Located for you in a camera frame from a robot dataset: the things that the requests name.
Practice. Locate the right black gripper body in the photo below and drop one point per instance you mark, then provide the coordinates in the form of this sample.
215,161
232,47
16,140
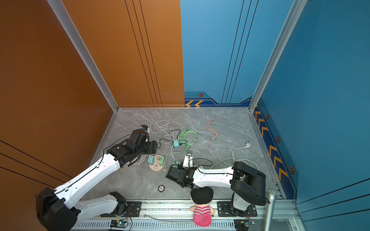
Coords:
179,168

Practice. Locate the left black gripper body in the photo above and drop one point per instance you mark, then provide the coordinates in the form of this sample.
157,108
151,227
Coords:
150,148

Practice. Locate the light green charger adapter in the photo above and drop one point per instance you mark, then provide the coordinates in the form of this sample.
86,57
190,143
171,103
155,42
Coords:
161,161

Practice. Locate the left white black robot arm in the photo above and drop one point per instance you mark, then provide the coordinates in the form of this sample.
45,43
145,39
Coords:
61,208

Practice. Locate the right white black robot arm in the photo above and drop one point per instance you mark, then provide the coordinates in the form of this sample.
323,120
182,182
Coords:
247,183

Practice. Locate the small round black dial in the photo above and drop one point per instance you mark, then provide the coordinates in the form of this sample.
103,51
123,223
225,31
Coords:
161,188

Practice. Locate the plush doll black hat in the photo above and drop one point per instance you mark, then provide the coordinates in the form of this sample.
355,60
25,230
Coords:
202,210

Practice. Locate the right circuit board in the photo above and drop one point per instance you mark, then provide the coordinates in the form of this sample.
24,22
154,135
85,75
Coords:
243,224

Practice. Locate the left green circuit board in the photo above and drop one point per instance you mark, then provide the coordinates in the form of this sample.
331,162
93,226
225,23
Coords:
119,224

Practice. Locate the grey metal pole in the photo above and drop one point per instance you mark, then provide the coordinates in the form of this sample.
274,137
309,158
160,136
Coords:
271,199

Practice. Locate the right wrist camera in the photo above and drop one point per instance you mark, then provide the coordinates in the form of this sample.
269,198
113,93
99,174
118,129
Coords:
188,160

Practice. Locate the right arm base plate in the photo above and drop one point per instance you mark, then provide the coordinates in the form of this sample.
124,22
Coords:
225,209

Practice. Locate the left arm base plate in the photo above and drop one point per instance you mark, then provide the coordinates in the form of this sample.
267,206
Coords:
134,208

